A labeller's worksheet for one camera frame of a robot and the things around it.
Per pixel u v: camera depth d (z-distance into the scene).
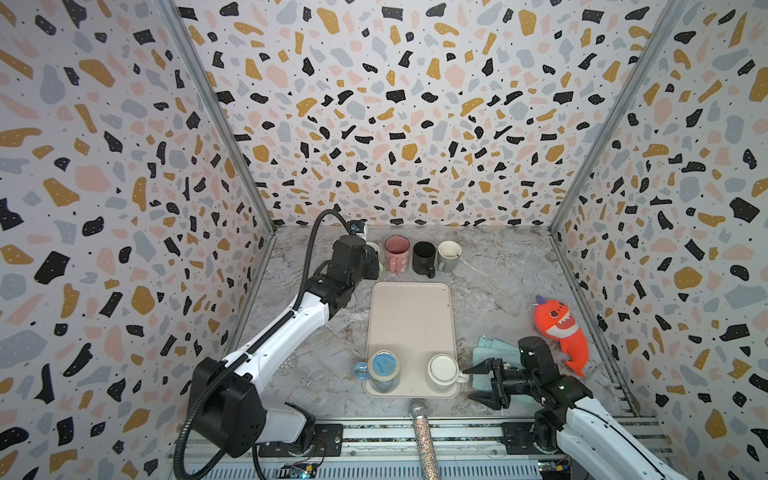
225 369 0.41
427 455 0.69
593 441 0.53
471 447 0.74
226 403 0.40
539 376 0.65
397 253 1.00
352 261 0.62
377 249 0.82
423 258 1.03
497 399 0.70
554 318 0.88
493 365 0.72
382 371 0.75
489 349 0.89
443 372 0.78
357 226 0.70
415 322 0.95
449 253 1.06
